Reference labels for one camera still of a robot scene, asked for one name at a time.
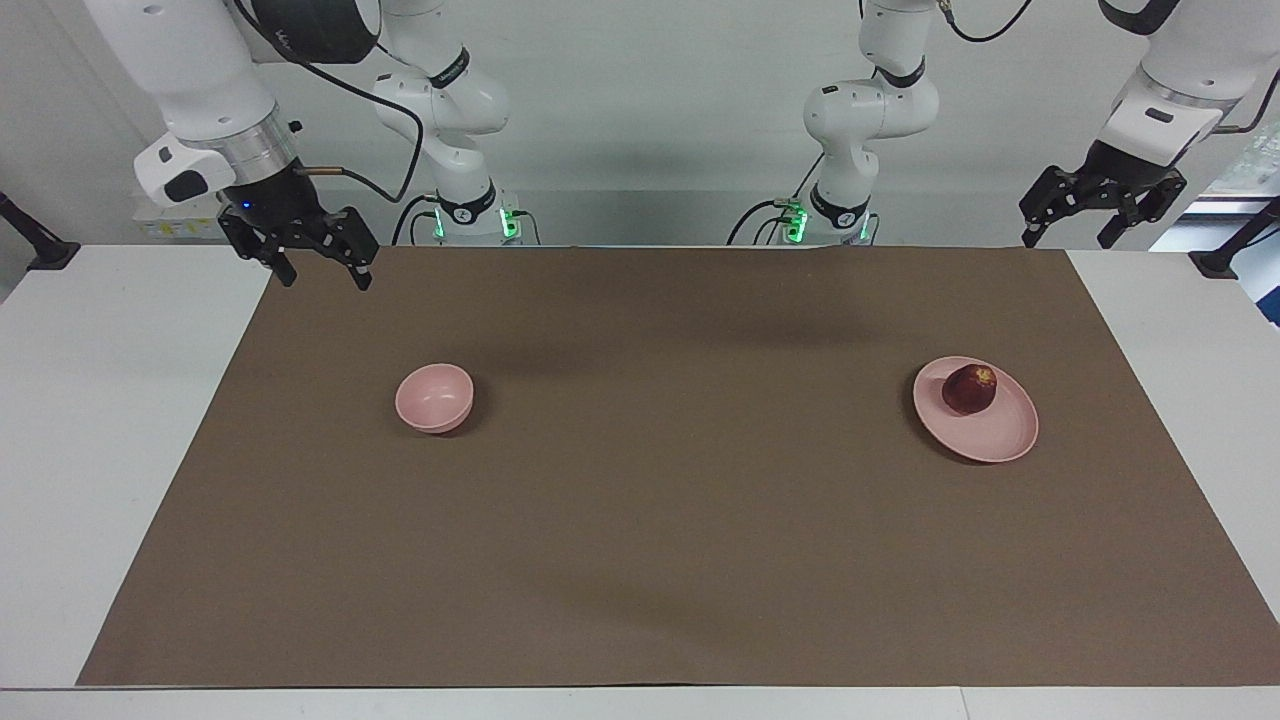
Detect black right base cable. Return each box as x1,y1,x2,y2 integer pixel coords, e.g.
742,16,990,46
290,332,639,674
392,195,542,247

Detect black clamp mount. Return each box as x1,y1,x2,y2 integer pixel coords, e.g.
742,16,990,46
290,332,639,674
1188,195,1280,279
0,190,81,271

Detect pink plate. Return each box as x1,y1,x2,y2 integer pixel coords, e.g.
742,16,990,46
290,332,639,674
913,356,1039,464

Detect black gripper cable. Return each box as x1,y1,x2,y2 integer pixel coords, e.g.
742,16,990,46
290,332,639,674
232,0,426,204
940,0,1280,134

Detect black base cable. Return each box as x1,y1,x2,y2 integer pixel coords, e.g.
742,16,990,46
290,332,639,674
727,150,831,246
392,195,542,247

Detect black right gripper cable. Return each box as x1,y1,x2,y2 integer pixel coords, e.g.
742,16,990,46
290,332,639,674
232,0,426,204

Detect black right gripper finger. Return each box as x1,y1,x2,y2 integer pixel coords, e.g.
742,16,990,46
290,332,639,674
218,212,298,289
300,207,381,292

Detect blue bin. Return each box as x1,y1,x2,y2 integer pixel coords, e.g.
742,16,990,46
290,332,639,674
1243,252,1280,327

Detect dark red apple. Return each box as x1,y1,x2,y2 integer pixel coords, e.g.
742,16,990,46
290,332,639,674
941,364,999,417

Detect black left base cable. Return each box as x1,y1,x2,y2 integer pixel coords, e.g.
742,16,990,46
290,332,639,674
727,150,831,246

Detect brown table mat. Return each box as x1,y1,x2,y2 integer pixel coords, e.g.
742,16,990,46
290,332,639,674
77,246,1280,688

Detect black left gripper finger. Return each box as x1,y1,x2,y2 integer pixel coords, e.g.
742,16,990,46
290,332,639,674
1097,168,1188,250
1020,165,1096,248

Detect pink bowl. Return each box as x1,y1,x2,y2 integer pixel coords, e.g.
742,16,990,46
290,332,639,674
395,363,475,434

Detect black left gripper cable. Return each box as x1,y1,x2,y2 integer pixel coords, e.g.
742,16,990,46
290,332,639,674
940,0,1280,134

